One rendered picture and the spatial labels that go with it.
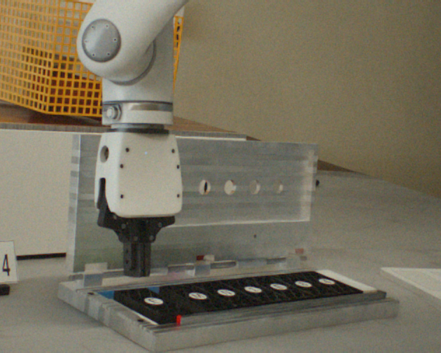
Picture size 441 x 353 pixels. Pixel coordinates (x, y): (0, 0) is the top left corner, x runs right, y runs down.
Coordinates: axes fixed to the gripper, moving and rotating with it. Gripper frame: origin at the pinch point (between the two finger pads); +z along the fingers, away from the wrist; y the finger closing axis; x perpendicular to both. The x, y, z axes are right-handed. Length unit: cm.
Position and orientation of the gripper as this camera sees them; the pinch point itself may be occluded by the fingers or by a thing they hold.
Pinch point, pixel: (136, 259)
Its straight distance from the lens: 114.2
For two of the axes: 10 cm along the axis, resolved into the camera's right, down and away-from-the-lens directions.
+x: -6.7, 0.0, 7.4
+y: 7.4, 0.0, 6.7
